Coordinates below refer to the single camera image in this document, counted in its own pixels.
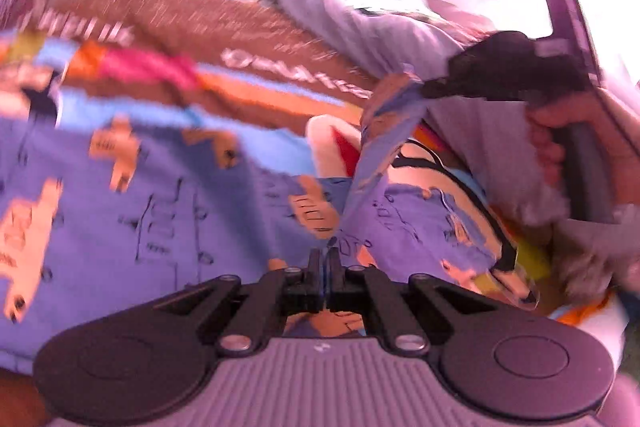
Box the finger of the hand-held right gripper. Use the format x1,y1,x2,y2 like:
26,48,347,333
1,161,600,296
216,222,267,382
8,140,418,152
419,74,483,100

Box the colourful printed blanket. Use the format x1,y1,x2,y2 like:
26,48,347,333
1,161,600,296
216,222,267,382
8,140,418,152
0,0,626,338

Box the person's right hand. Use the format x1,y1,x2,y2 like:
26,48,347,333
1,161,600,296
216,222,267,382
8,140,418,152
524,88,640,212

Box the light grey duvet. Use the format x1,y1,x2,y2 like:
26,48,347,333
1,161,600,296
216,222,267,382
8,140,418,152
277,0,573,230

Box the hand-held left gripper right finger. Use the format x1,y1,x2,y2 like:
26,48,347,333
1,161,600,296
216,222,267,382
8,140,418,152
326,249,502,354

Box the purple printed pants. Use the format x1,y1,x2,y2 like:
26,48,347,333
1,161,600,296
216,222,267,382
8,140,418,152
0,69,542,375

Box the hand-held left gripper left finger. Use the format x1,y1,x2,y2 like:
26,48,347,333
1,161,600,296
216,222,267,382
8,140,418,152
153,249,324,355

